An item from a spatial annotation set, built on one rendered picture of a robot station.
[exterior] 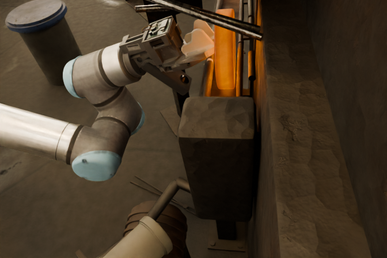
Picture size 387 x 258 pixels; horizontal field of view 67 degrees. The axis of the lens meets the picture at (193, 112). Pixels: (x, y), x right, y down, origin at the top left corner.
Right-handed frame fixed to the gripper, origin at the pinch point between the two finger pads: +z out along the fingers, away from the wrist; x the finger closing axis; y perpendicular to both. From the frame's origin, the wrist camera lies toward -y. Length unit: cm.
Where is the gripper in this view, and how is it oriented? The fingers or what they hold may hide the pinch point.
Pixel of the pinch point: (224, 42)
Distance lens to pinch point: 58.5
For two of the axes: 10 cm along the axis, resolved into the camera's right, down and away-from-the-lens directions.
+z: 9.1, -2.0, -3.7
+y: -4.0, -6.6, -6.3
